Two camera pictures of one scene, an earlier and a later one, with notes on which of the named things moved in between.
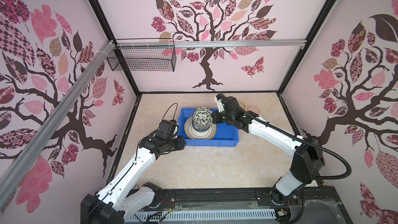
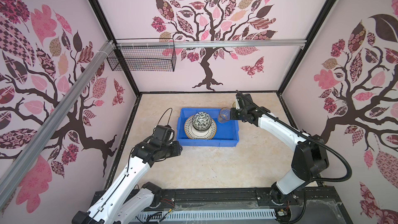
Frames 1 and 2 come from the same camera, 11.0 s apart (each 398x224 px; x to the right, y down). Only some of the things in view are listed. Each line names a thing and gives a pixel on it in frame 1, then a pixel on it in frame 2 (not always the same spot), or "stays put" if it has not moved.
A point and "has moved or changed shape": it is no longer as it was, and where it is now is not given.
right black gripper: [215, 114] → [232, 116]
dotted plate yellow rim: [195, 135] stays put
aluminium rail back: [211, 44] stays put
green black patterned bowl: [202, 119] has moved or changed shape
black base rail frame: [328, 206] stays put
